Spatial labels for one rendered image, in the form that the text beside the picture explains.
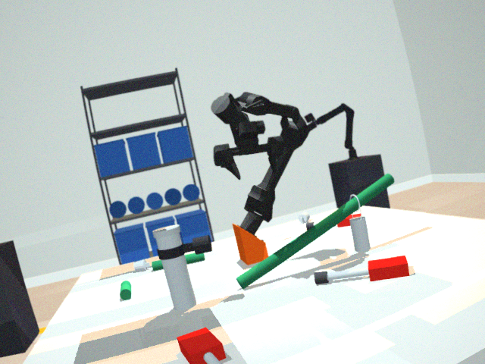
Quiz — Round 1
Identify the green cylinder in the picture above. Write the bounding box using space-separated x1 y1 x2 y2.
120 281 132 300
152 253 205 271
236 173 395 290

